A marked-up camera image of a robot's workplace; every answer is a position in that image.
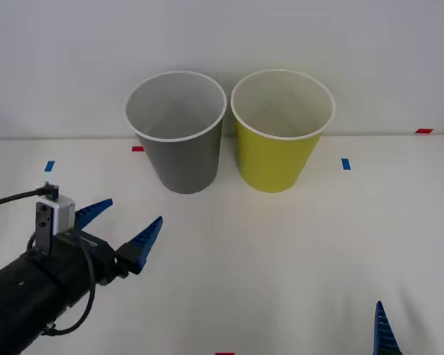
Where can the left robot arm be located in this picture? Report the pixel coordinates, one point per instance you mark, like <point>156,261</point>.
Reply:
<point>15,296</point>

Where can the grey plastic waste bin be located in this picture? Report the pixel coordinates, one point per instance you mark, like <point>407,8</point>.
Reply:
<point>185,162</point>

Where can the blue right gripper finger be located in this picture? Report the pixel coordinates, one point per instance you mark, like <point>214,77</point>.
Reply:
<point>383,331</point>

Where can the yellow-green plastic waste bin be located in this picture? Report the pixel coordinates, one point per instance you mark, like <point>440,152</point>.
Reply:
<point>274,162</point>

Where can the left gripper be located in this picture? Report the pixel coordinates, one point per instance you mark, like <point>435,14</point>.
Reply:
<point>100,262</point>

